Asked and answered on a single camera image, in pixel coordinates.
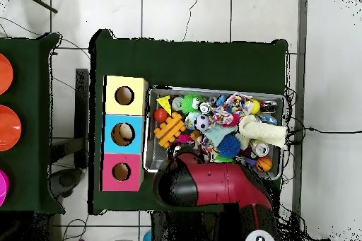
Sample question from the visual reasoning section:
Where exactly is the cream waffle cloth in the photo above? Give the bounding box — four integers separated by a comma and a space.
234, 115, 289, 151

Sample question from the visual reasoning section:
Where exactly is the wooden box with three holes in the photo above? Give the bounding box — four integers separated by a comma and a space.
100, 75, 149, 192

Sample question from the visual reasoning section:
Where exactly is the orange plastic building block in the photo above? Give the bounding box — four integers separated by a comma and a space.
153, 111, 187, 149

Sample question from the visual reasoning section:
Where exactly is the green fuzzy toy with eyes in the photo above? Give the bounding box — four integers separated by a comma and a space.
180, 93, 207, 113

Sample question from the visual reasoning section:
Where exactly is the red ball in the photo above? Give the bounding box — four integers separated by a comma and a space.
153, 108, 169, 123

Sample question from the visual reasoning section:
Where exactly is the black and white soccer ball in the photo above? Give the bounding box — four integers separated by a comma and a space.
194, 114, 211, 131

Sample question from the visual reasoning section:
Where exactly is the yellow cheese wedge toy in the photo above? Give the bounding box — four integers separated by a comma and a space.
156, 95, 173, 115

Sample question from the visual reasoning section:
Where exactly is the blue spiky ball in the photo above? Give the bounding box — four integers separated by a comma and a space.
217, 134, 241, 158

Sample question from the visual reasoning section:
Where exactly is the yellow ball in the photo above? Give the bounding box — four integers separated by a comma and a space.
250, 99, 262, 115

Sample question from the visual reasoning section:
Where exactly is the crushed silver can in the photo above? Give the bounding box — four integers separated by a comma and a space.
252, 141, 272, 159

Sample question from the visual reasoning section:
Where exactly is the small orange basketball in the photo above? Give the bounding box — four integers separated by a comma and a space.
256, 156, 273, 173

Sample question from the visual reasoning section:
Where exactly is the side table with green cloth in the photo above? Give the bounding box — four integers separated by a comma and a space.
0, 33, 63, 215

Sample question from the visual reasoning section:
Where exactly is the orange bowl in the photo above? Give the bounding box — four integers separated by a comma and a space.
0, 53, 14, 96
0, 105, 23, 153

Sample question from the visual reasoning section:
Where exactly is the black rod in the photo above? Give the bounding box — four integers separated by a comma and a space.
16, 0, 59, 14

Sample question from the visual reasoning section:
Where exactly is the pink bowl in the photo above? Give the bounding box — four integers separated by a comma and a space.
0, 169, 10, 207

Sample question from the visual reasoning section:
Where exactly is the wire mesh bin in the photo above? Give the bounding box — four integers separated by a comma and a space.
144, 86, 286, 181

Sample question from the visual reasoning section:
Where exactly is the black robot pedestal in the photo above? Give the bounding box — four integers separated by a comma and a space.
150, 211, 224, 241

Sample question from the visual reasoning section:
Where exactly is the black power cable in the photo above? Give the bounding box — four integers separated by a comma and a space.
285, 127, 362, 141

